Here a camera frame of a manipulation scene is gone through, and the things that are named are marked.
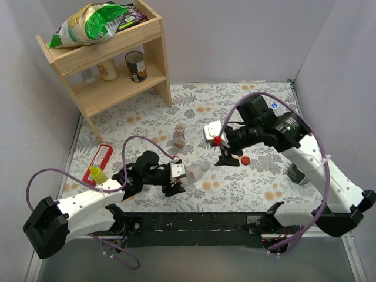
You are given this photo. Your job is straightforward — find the small glass bottle red rim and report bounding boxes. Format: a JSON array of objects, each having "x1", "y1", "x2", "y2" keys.
[{"x1": 173, "y1": 123, "x2": 186, "y2": 149}]

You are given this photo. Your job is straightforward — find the cream jar on shelf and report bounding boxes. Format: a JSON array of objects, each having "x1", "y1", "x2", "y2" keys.
[{"x1": 96, "y1": 58, "x2": 119, "y2": 81}]

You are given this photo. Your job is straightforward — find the wooden shelf unit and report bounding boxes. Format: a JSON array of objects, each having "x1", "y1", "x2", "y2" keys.
[{"x1": 36, "y1": 1, "x2": 172, "y2": 143}]

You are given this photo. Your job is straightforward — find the green chip bag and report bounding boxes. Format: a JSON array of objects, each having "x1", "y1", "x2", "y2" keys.
[{"x1": 48, "y1": 3, "x2": 127, "y2": 48}]

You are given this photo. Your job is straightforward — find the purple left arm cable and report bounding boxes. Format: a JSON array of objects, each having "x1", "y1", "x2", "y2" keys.
[{"x1": 25, "y1": 135, "x2": 180, "y2": 270}]

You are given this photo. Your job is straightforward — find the yellow cap bottle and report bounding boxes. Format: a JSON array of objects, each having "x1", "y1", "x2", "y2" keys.
[{"x1": 89, "y1": 166, "x2": 108, "y2": 184}]

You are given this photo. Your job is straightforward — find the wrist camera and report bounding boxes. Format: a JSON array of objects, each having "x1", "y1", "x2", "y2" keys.
[
  {"x1": 170, "y1": 162, "x2": 186, "y2": 179},
  {"x1": 203, "y1": 120, "x2": 228, "y2": 147}
]

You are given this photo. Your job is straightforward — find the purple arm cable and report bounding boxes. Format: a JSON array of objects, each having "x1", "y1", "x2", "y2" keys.
[
  {"x1": 221, "y1": 91, "x2": 331, "y2": 255},
  {"x1": 25, "y1": 135, "x2": 180, "y2": 270}
]

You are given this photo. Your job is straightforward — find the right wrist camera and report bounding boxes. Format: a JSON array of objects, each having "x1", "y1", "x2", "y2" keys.
[{"x1": 203, "y1": 120, "x2": 228, "y2": 147}]

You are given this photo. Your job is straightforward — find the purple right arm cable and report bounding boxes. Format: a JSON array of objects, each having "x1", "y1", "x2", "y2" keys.
[{"x1": 221, "y1": 91, "x2": 331, "y2": 255}]

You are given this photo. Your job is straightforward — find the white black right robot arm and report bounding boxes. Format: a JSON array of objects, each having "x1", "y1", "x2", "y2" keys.
[{"x1": 204, "y1": 92, "x2": 375, "y2": 238}]

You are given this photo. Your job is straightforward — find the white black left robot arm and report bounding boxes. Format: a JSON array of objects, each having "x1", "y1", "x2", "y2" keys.
[{"x1": 23, "y1": 151, "x2": 186, "y2": 259}]

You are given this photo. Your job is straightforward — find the dark food can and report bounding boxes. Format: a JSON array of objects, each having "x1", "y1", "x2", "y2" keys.
[{"x1": 125, "y1": 51, "x2": 147, "y2": 83}]

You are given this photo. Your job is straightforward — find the red snack box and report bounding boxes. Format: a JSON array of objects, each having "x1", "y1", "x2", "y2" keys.
[{"x1": 82, "y1": 144, "x2": 113, "y2": 186}]

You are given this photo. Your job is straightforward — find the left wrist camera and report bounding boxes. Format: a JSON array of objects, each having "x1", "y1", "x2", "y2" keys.
[{"x1": 170, "y1": 162, "x2": 186, "y2": 179}]

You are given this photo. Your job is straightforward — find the dark purple snack box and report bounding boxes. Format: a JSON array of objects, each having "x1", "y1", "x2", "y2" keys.
[{"x1": 116, "y1": 4, "x2": 147, "y2": 32}]

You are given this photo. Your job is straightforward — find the clear plastic bottle red label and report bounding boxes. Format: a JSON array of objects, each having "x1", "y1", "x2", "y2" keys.
[{"x1": 180, "y1": 162, "x2": 205, "y2": 187}]

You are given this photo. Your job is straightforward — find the clear glass on shelf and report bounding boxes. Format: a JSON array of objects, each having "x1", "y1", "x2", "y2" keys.
[{"x1": 80, "y1": 68, "x2": 95, "y2": 85}]

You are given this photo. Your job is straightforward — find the aluminium frame rail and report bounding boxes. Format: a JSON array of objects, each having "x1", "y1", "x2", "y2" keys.
[{"x1": 293, "y1": 213, "x2": 368, "y2": 282}]

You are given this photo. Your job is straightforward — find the white bottle black cap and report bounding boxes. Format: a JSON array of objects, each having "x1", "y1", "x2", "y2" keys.
[{"x1": 143, "y1": 184, "x2": 152, "y2": 190}]

